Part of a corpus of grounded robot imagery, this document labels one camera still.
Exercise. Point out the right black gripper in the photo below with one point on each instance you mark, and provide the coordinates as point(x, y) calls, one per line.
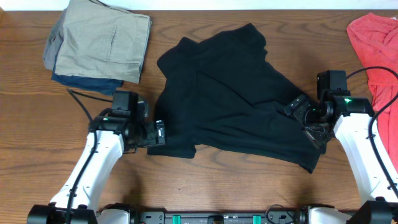
point(318, 138)

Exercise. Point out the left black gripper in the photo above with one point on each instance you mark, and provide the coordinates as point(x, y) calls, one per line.
point(152, 138)

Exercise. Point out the black t-shirt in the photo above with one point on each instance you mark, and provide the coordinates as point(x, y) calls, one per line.
point(221, 92)

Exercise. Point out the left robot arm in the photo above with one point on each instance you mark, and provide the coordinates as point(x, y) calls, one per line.
point(109, 138)

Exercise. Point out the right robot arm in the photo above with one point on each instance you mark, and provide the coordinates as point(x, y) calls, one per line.
point(352, 122)

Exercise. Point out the folded navy blue garment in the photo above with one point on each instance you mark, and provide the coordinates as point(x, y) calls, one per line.
point(101, 85)

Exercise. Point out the red t-shirt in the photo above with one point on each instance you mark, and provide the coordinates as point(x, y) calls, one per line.
point(374, 39)

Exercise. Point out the folded khaki pants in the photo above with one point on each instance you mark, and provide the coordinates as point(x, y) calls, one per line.
point(101, 41)

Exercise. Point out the folded grey garment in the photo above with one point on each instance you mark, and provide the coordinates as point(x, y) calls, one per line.
point(53, 42)

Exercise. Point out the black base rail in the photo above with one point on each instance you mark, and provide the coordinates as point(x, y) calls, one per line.
point(274, 214)

